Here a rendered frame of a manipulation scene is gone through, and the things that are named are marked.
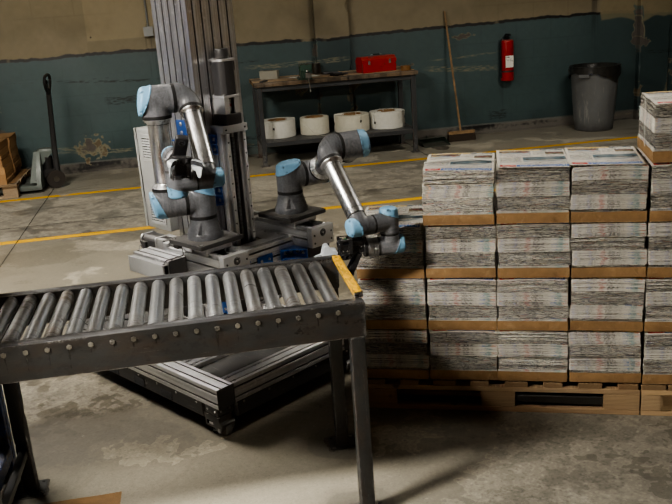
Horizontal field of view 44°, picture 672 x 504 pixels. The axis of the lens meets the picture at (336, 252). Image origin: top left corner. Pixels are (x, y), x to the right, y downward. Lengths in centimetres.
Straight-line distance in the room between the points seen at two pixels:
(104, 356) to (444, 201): 148
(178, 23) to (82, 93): 633
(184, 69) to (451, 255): 137
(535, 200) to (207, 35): 152
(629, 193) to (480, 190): 57
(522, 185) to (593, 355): 78
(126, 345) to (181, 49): 146
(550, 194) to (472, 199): 30
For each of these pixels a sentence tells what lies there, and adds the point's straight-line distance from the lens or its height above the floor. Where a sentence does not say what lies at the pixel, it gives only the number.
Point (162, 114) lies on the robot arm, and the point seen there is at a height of 135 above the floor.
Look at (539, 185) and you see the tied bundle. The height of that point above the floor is 99.
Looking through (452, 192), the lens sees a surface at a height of 97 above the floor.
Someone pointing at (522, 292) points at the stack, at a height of 55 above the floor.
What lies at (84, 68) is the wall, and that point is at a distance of 994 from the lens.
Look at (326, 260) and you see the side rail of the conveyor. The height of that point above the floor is 80.
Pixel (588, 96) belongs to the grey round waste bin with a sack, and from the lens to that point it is 1039.
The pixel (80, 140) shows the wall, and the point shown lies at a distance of 1004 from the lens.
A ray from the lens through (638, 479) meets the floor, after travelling 335.
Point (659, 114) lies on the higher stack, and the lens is 340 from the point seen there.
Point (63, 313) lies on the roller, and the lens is 298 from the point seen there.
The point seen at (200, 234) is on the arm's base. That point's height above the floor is 85.
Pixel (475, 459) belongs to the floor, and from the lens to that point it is 340.
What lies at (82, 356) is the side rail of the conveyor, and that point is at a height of 74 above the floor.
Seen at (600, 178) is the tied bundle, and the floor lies 101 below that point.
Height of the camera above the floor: 176
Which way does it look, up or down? 17 degrees down
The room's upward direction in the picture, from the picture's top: 4 degrees counter-clockwise
